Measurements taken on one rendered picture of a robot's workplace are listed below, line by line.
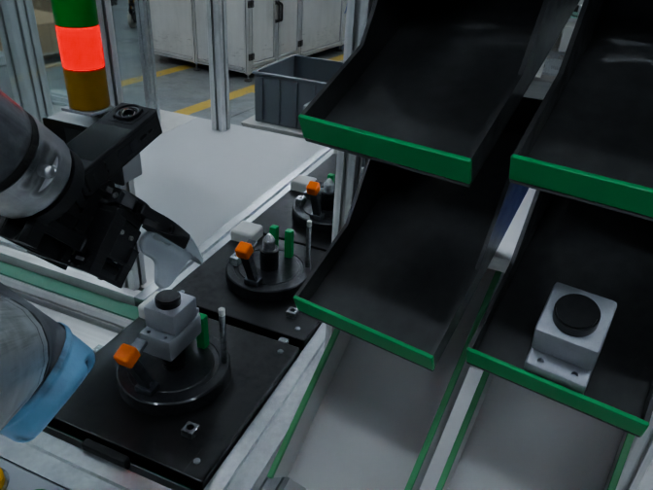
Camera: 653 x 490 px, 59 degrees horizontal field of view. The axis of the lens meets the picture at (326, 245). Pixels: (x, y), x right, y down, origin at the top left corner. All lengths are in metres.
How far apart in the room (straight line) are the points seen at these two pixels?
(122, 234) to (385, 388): 0.30
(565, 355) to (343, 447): 0.26
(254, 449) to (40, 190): 0.39
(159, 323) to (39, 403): 0.32
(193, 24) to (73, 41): 5.36
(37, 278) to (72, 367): 0.66
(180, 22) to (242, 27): 0.78
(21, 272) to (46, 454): 0.41
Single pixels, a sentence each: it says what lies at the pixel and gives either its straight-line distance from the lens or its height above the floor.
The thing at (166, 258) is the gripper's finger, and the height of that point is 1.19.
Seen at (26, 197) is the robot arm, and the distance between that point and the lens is 0.47.
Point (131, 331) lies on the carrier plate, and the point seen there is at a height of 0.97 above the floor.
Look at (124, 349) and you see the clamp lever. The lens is 0.67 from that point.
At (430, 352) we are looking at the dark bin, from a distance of 0.45.
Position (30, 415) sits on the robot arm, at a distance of 0.41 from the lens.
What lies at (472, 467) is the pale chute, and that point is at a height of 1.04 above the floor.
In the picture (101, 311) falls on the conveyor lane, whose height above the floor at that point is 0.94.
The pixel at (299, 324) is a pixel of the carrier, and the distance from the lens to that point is 0.85.
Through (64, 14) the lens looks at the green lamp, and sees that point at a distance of 0.78.
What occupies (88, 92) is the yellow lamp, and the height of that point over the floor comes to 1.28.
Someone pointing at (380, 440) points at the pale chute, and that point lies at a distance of 0.61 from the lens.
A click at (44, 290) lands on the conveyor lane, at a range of 1.03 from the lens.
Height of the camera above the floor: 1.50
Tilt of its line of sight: 31 degrees down
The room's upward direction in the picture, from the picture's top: 4 degrees clockwise
